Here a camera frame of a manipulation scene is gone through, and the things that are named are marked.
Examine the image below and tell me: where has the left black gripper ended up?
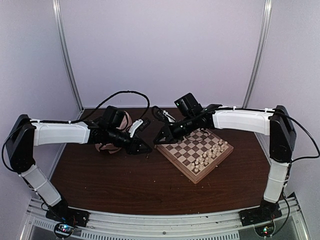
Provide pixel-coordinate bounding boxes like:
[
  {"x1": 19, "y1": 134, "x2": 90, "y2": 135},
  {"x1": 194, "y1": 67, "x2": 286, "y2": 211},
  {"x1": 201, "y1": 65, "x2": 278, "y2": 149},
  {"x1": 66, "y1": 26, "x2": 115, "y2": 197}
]
[{"x1": 106, "y1": 126, "x2": 152, "y2": 155}]

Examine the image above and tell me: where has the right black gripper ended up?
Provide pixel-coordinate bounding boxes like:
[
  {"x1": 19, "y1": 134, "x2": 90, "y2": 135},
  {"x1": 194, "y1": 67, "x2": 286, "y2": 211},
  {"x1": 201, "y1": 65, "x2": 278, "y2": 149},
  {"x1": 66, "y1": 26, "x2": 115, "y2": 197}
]
[{"x1": 154, "y1": 113, "x2": 197, "y2": 144}]

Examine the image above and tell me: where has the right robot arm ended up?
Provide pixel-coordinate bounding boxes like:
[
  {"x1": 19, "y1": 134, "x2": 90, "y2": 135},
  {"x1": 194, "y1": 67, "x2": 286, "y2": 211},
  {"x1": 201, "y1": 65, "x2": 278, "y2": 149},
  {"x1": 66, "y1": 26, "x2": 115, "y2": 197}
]
[{"x1": 151, "y1": 93, "x2": 297, "y2": 221}]

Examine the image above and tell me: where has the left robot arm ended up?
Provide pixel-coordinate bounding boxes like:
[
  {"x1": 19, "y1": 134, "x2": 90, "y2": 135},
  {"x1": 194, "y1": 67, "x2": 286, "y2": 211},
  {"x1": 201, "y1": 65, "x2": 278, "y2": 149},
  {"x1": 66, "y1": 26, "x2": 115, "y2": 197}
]
[{"x1": 1, "y1": 106, "x2": 152, "y2": 222}]

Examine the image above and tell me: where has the wooden chess board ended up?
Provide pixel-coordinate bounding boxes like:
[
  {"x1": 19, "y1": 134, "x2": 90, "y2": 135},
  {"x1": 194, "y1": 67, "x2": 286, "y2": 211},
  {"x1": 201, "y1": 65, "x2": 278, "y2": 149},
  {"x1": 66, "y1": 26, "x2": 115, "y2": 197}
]
[{"x1": 155, "y1": 129, "x2": 234, "y2": 184}]

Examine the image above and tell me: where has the white chess pieces group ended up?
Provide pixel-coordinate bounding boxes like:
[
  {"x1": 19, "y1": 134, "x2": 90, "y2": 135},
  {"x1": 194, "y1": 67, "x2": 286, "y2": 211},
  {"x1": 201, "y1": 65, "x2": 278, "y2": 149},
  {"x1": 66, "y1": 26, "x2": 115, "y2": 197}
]
[{"x1": 190, "y1": 139, "x2": 229, "y2": 175}]

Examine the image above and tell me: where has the left circuit board with LEDs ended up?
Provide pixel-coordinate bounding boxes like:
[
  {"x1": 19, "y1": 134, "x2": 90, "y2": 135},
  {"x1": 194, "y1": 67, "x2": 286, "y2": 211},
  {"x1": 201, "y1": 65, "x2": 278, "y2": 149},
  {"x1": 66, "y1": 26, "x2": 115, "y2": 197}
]
[{"x1": 53, "y1": 223, "x2": 74, "y2": 237}]

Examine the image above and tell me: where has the circuit board with leds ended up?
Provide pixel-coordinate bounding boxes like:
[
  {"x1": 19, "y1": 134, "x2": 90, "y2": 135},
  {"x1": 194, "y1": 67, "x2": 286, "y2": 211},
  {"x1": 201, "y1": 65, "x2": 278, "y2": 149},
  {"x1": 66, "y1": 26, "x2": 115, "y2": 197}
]
[
  {"x1": 254, "y1": 223, "x2": 275, "y2": 238},
  {"x1": 53, "y1": 223, "x2": 74, "y2": 237}
]

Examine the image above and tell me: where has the right circuit board with LEDs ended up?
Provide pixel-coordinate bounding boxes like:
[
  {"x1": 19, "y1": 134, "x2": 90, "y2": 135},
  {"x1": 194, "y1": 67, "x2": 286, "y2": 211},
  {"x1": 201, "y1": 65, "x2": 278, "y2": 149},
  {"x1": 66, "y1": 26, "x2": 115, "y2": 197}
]
[{"x1": 254, "y1": 223, "x2": 275, "y2": 238}]

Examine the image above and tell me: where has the pink double pet bowl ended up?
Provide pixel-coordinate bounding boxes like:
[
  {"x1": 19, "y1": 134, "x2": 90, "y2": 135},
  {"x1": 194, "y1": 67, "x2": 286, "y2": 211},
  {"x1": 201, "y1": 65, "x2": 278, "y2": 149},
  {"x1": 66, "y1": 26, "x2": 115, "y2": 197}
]
[{"x1": 95, "y1": 111, "x2": 132, "y2": 154}]

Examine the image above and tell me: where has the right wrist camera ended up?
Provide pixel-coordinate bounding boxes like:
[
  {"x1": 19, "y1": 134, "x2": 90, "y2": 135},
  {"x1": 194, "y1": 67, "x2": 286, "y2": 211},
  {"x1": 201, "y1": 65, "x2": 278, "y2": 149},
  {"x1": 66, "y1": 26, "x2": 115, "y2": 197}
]
[{"x1": 151, "y1": 105, "x2": 176, "y2": 123}]

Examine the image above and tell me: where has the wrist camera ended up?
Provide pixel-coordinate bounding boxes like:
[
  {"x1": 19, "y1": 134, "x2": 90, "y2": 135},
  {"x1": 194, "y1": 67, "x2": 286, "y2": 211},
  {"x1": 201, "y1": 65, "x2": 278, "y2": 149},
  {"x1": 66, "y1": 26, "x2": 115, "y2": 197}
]
[
  {"x1": 128, "y1": 118, "x2": 151, "y2": 138},
  {"x1": 151, "y1": 105, "x2": 176, "y2": 123}
]

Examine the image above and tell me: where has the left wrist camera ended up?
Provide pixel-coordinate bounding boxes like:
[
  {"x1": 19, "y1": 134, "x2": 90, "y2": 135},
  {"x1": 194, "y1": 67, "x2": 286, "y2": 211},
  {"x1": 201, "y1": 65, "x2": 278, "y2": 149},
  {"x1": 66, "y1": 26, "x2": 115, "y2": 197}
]
[{"x1": 128, "y1": 118, "x2": 151, "y2": 138}]

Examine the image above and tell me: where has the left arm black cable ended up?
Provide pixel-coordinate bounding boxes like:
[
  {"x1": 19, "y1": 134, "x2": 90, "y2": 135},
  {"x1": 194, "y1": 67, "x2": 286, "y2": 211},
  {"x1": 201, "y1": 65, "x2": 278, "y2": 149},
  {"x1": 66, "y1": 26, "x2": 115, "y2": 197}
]
[{"x1": 92, "y1": 89, "x2": 151, "y2": 121}]

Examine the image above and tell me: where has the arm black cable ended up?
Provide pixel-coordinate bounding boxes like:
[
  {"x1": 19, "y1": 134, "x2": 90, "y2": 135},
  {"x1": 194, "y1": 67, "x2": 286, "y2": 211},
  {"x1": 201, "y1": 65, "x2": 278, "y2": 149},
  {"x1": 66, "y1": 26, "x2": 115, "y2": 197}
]
[
  {"x1": 92, "y1": 89, "x2": 151, "y2": 121},
  {"x1": 274, "y1": 109, "x2": 320, "y2": 163}
]

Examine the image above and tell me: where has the front aluminium rail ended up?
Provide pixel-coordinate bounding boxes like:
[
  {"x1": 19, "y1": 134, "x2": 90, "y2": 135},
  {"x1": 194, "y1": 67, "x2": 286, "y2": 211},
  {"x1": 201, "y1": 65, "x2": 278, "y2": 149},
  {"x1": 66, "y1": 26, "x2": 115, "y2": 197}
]
[{"x1": 17, "y1": 199, "x2": 311, "y2": 240}]

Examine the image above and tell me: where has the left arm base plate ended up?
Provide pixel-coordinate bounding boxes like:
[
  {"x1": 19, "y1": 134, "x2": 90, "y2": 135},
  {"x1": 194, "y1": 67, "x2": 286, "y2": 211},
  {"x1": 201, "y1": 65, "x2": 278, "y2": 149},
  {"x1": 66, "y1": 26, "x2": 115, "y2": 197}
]
[{"x1": 45, "y1": 208, "x2": 90, "y2": 227}]

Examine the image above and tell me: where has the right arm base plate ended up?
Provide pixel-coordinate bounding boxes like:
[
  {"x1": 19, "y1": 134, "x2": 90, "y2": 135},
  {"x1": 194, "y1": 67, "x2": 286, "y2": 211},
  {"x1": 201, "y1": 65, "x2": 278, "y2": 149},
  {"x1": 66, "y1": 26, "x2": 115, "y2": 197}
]
[{"x1": 239, "y1": 207, "x2": 283, "y2": 227}]

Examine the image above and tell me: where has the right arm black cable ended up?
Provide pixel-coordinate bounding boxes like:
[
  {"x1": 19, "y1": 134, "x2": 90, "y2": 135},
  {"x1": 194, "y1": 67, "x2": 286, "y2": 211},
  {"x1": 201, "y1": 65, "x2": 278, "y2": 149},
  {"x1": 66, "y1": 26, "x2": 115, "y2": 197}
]
[{"x1": 274, "y1": 109, "x2": 320, "y2": 163}]

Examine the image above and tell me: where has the left aluminium frame post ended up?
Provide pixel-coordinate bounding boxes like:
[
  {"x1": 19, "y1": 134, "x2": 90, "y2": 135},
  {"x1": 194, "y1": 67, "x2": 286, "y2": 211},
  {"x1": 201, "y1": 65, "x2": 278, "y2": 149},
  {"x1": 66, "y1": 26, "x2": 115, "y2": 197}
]
[{"x1": 52, "y1": 0, "x2": 84, "y2": 112}]

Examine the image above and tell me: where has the aluminium frame post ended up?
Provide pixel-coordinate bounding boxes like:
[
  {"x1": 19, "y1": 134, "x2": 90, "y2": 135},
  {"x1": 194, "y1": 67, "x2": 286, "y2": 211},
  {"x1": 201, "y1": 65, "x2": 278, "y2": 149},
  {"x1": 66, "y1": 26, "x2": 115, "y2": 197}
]
[
  {"x1": 52, "y1": 0, "x2": 84, "y2": 112},
  {"x1": 242, "y1": 0, "x2": 273, "y2": 108}
]

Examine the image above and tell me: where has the right aluminium frame post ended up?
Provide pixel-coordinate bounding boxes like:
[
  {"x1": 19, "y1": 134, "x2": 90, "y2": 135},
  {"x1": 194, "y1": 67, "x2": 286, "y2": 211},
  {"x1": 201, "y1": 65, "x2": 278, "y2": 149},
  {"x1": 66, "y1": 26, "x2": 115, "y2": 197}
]
[{"x1": 242, "y1": 0, "x2": 273, "y2": 108}]

